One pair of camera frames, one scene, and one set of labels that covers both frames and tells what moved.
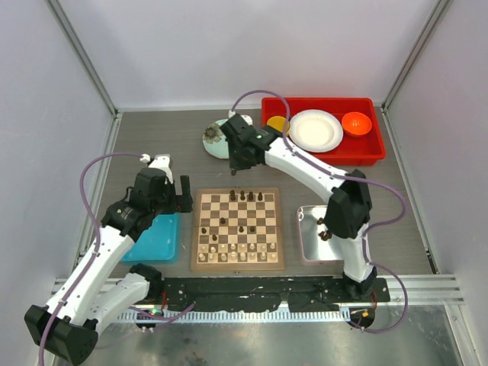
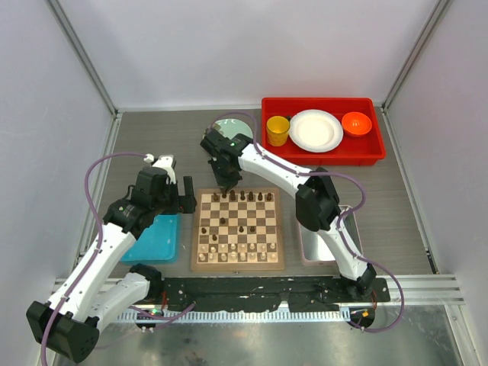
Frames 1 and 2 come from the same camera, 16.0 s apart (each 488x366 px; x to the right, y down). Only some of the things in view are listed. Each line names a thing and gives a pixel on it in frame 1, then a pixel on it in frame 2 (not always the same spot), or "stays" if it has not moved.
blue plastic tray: (159, 244) stays
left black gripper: (181, 203) stays
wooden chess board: (238, 229) stays
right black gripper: (235, 165) -> (224, 184)
